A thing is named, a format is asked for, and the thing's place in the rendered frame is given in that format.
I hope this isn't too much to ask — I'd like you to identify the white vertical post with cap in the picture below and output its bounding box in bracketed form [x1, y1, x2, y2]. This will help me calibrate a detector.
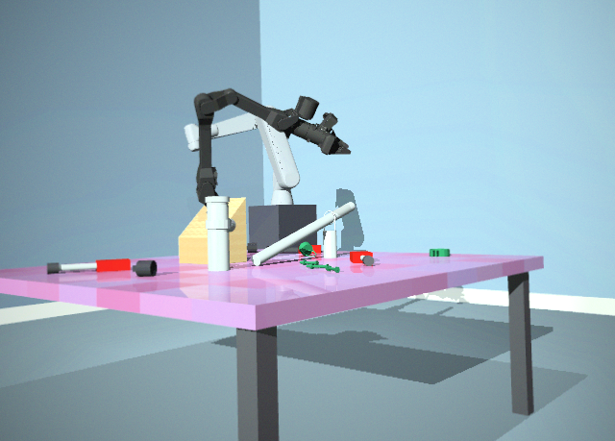
[206, 196, 230, 271]

